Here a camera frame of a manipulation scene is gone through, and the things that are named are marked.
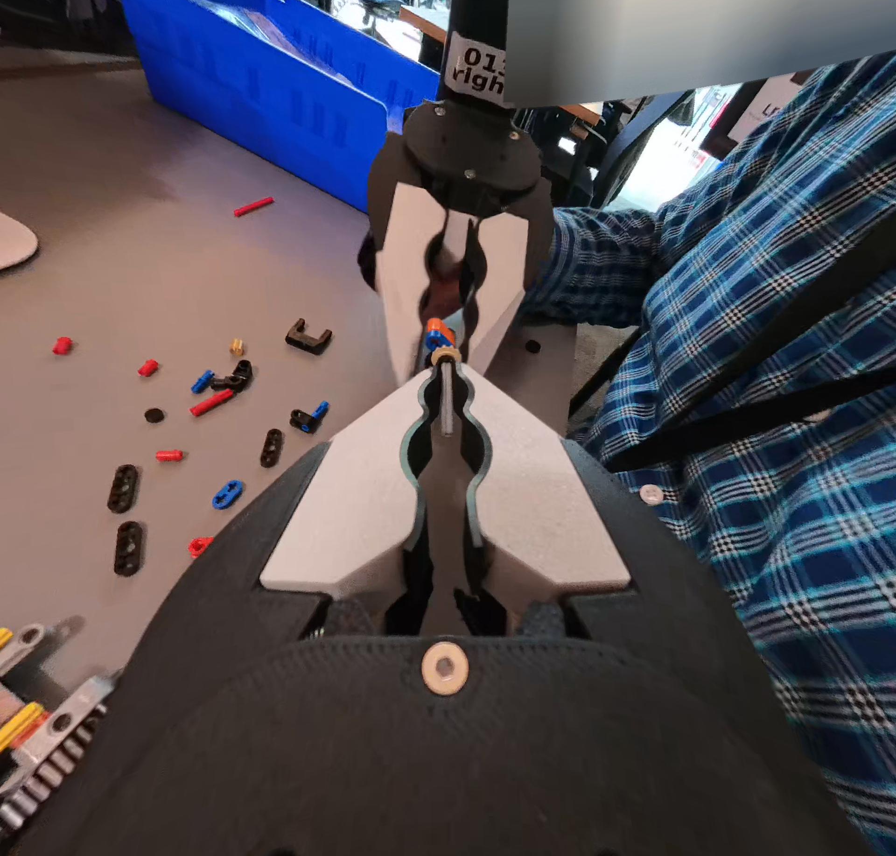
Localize person's right forearm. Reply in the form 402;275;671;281
521;205;662;330

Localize white book stand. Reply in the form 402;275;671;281
0;210;40;272

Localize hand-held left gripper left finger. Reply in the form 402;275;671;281
259;369;438;619

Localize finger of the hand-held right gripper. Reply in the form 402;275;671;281
377;182;450;391
458;212;531;384

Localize long lego chassis assembly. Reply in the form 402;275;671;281
0;617;119;832

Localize white paper sign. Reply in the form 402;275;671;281
728;75;827;144

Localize blue plastic bin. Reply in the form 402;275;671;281
105;0;443;214

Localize clear bags of lego parts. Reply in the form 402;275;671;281
210;0;344;66

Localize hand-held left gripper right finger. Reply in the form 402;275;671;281
448;366;632;619

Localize person's torso in plaid shirt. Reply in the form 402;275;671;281
567;51;896;856

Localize black chest harness strap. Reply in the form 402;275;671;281
567;229;896;475

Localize black lego bracket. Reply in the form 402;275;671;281
285;318;333;356

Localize small lego gear subassembly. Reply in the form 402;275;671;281
422;317;464;440

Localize black lego connector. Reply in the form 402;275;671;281
210;359;254;395

